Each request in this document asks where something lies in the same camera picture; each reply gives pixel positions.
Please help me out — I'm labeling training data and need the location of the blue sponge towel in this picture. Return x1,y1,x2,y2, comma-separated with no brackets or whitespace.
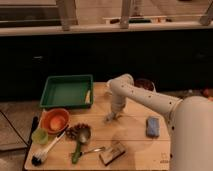
146,117,160,138

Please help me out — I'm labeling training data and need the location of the brown pine cone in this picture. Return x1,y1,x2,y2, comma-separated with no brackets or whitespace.
65,123,90,140

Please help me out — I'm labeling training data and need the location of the small green cup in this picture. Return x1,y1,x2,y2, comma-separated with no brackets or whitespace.
31,128,48,145

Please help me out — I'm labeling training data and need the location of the wooden block brush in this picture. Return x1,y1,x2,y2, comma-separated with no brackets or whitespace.
99,142,126,166

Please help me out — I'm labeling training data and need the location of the yellow item in tray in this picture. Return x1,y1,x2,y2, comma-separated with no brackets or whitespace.
85,90,90,104

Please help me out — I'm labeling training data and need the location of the green plastic tray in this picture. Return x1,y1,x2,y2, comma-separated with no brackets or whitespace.
40,75,93,109

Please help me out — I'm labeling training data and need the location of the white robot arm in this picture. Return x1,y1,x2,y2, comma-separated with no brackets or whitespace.
106,74,213,171

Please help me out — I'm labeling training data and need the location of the white black dish brush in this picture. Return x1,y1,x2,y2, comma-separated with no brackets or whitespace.
31,132,65,166

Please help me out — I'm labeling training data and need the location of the green handled metal ladle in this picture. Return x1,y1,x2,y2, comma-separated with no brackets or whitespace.
72,128,91,164

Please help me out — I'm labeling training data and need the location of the black cable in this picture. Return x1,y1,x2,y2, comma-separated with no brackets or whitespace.
0,109,31,148

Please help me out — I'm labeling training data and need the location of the metal spoon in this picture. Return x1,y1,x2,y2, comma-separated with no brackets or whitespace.
80,147,106,156

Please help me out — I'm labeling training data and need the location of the dark round bowl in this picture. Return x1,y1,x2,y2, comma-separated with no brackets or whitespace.
135,79,155,91

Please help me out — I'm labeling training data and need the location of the orange bowl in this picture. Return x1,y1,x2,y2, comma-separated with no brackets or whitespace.
41,108,69,134

